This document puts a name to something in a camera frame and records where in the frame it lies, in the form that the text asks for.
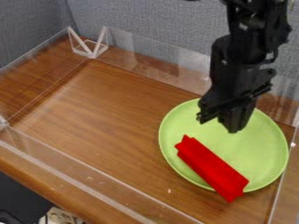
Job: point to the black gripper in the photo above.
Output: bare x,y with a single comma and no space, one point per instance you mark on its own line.
237,83

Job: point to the red rectangular block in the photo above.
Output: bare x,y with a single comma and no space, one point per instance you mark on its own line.
217,173

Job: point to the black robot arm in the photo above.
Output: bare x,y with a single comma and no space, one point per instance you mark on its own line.
257,29

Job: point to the green round plate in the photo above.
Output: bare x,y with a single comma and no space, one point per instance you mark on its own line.
256,151

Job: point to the white power strip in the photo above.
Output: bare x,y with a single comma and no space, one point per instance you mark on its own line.
59,216

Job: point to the black box under table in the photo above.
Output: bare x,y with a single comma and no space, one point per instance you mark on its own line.
20,204

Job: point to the clear acrylic enclosure wall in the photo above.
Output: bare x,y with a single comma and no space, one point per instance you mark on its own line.
79,134

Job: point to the clear acrylic corner bracket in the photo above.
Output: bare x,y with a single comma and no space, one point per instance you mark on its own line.
85,47

